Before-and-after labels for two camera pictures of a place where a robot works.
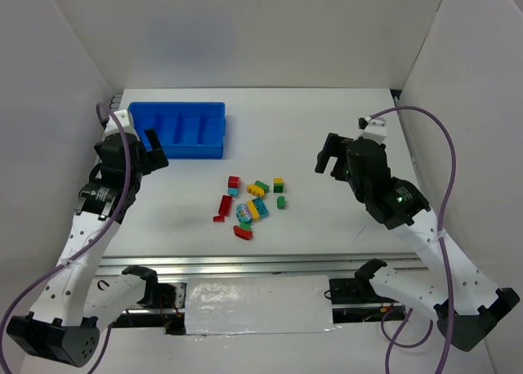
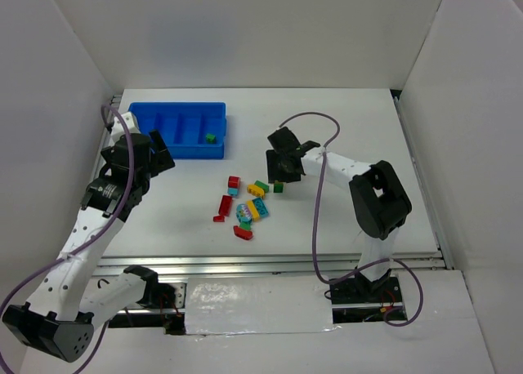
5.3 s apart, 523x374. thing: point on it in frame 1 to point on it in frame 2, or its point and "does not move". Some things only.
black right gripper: x=333 y=152 to x=283 y=162
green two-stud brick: x=262 y=185 does not move
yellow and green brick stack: x=278 y=185 does not move
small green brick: x=280 y=202 to x=211 y=138
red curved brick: x=242 y=233 does not move
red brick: x=234 y=185 does not move
